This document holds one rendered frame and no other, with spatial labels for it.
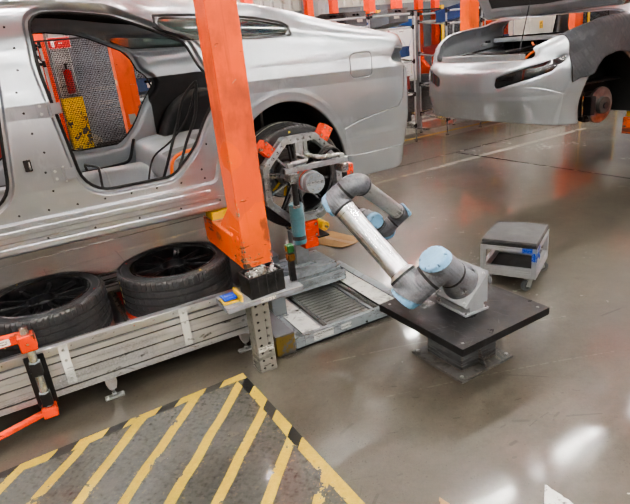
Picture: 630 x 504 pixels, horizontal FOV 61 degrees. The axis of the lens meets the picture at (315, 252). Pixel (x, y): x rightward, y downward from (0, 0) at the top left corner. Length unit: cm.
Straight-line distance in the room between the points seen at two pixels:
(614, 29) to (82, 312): 466
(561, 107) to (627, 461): 339
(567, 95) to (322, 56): 245
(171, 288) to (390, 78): 199
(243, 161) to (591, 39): 343
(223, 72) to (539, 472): 220
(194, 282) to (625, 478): 218
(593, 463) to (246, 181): 198
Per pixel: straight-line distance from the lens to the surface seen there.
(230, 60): 273
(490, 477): 236
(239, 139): 276
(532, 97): 518
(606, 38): 543
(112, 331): 293
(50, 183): 316
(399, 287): 267
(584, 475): 244
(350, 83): 365
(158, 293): 307
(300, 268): 363
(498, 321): 275
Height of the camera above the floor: 163
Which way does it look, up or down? 21 degrees down
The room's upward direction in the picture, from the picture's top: 6 degrees counter-clockwise
